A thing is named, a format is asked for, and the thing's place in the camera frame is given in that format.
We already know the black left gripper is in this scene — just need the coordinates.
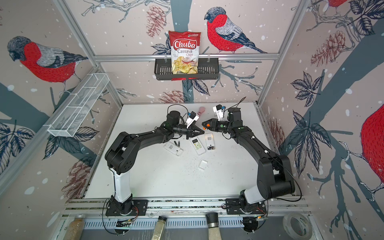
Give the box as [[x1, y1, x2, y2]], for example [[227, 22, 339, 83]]
[[172, 124, 204, 141]]

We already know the white remote control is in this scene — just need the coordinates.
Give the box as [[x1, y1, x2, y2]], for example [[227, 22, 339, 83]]
[[205, 133, 216, 151], [191, 137, 206, 155]]

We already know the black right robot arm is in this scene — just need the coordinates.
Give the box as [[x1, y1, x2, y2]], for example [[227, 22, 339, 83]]
[[202, 108, 295, 212]]

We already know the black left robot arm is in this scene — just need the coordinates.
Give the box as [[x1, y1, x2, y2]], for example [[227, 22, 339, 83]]
[[105, 111, 205, 214]]

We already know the Chuba cassava chips bag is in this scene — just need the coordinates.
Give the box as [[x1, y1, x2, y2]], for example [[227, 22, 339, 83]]
[[169, 31, 201, 74]]

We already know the slim seed bottle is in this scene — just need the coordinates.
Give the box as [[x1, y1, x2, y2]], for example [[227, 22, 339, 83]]
[[151, 216, 168, 240]]

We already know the black-capped grain jar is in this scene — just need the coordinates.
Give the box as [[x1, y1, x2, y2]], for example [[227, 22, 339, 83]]
[[206, 212, 222, 240]]

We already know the clear tape roll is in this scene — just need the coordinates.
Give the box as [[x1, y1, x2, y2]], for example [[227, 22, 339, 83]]
[[283, 213, 313, 240]]

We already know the glass jar of grains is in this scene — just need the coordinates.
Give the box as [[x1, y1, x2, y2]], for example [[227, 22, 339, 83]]
[[63, 215, 86, 240]]

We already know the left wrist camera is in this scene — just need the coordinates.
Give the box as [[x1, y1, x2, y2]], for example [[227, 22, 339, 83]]
[[186, 112, 200, 129]]

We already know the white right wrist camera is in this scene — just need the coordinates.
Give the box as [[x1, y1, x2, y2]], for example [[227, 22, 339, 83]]
[[213, 104, 226, 121]]

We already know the black wall basket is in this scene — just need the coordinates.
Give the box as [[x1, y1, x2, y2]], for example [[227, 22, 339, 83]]
[[154, 58, 220, 81]]

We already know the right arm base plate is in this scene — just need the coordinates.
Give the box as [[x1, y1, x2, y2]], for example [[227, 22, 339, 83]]
[[221, 199, 267, 216]]

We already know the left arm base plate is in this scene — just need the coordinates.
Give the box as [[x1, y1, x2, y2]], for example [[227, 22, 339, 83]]
[[106, 198, 149, 217]]

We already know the white wire mesh shelf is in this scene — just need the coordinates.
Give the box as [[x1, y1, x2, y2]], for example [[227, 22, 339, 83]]
[[48, 73, 110, 137]]

